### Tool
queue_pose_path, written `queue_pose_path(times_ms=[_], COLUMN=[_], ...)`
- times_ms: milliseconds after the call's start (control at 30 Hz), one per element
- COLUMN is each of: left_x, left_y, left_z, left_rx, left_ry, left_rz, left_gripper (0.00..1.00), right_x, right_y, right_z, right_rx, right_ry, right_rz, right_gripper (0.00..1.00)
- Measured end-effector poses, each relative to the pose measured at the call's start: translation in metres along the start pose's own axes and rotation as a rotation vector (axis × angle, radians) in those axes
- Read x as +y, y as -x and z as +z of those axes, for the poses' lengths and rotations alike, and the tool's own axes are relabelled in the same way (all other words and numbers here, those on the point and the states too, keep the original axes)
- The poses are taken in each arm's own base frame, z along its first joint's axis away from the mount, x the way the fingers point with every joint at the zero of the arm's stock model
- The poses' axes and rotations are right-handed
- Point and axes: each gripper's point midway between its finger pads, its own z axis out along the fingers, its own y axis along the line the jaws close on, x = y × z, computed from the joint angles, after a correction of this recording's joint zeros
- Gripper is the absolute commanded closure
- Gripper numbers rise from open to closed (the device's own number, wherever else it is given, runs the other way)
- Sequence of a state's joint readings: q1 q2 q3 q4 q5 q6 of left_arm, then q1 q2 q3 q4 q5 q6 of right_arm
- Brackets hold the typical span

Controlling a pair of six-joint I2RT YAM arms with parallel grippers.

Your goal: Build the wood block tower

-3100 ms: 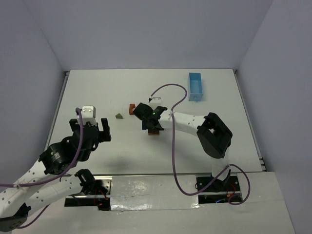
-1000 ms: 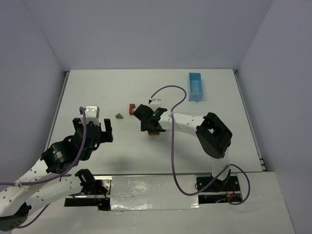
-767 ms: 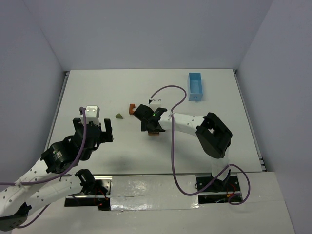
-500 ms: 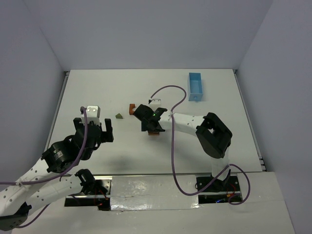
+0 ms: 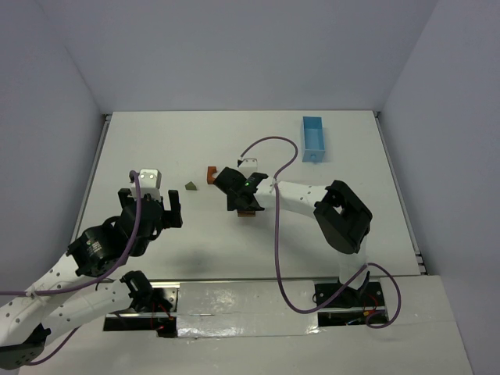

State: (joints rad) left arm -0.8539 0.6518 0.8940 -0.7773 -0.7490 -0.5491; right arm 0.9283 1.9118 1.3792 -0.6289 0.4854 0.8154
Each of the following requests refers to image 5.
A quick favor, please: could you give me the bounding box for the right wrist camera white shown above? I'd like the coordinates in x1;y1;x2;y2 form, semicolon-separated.
237;158;258;176

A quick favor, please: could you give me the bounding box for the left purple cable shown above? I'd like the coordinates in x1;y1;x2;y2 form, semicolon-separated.
0;169;142;366

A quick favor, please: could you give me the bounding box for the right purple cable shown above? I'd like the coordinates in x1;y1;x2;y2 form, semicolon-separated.
238;135;403;329

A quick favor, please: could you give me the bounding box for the light brown rectangular block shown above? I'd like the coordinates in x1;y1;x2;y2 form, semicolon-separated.
237;210;255;217

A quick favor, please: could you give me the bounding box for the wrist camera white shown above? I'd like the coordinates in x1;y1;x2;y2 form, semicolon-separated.
237;158;258;176
130;169;162;202

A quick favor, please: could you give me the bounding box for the green triangular block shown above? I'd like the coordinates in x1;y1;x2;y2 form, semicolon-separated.
184;181;198;191

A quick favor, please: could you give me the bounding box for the silver tape patch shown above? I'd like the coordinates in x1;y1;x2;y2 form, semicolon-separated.
177;281;320;338

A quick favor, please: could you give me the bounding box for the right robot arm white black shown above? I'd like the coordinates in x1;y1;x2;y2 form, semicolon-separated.
213;167;373;290

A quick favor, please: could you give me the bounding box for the purple cable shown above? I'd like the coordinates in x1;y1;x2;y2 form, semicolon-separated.
0;169;142;366
238;135;403;329

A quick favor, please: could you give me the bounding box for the blue rectangular box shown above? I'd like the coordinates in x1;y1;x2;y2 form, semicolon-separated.
302;116;326;163

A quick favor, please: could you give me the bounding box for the orange arch block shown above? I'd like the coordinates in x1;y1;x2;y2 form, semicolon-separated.
206;166;217;184

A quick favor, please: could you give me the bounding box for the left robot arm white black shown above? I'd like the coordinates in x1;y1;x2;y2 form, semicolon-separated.
1;188;182;370

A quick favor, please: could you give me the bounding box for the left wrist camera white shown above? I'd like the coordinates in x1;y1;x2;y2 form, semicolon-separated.
130;169;162;202

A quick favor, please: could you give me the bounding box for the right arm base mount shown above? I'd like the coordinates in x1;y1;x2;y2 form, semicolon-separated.
317;281;388;327

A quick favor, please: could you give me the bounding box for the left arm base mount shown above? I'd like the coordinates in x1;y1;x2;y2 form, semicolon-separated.
103;287;178;338

